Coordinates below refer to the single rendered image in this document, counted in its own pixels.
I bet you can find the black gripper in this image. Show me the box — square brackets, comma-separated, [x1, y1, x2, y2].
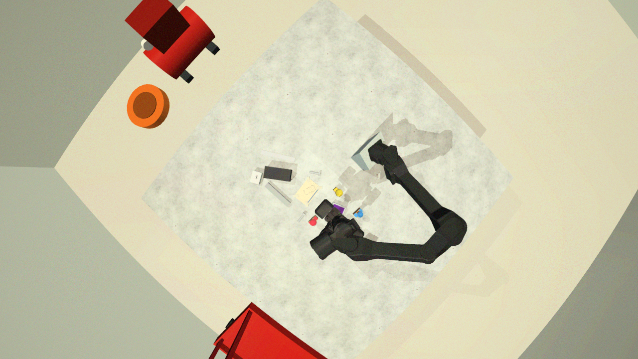
[315, 199, 364, 237]

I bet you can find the cream paper card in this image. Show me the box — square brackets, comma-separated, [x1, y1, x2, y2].
[293, 177, 322, 207]

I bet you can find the grey long flat bar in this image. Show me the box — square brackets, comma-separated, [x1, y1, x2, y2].
[264, 183, 290, 207]

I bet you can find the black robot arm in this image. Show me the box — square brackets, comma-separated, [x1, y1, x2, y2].
[310, 139, 468, 264]

